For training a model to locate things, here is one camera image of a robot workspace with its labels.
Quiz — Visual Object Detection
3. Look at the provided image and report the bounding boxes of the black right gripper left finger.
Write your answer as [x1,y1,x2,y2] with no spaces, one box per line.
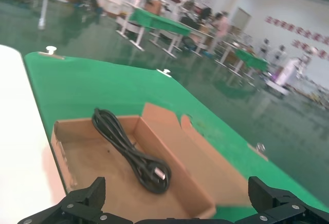
[15,176,134,224]

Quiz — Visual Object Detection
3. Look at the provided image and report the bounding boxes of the green table cloth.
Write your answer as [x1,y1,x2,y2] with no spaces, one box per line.
[24,51,329,224]

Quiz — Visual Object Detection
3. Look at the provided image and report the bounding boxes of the person in pink top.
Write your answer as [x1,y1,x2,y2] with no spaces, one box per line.
[214,12,231,40]

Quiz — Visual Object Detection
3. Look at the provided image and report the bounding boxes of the white cloth clip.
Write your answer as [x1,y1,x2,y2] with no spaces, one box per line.
[247,143,269,161]
[156,68,172,78]
[38,46,65,60]

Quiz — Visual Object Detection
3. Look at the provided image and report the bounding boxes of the black power cord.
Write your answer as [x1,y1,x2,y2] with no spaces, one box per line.
[92,107,172,194]

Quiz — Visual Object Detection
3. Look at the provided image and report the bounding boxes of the red lettering wall banner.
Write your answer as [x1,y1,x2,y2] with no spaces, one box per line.
[265,15,329,61]

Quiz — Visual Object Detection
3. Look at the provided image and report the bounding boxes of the small background cardboard box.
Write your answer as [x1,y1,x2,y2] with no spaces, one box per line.
[150,0,163,15]

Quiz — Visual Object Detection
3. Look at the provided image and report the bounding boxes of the white workbench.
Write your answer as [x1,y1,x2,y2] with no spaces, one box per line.
[0,0,76,30]

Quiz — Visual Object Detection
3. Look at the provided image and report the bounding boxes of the long green-covered workbench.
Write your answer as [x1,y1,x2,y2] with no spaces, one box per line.
[115,7,193,58]

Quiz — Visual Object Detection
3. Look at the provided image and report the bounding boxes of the short green-covered workbench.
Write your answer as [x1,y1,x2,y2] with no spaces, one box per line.
[214,48,268,81]

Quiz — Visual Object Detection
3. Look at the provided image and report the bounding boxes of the cardboard box with round-notched lid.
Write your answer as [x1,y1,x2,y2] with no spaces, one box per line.
[50,102,251,219]

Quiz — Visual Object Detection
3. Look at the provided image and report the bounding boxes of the white mobile robot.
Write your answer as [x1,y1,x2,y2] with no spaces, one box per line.
[265,57,300,98]

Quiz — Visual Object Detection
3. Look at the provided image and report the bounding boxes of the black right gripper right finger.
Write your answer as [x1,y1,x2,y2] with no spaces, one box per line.
[235,176,329,224]

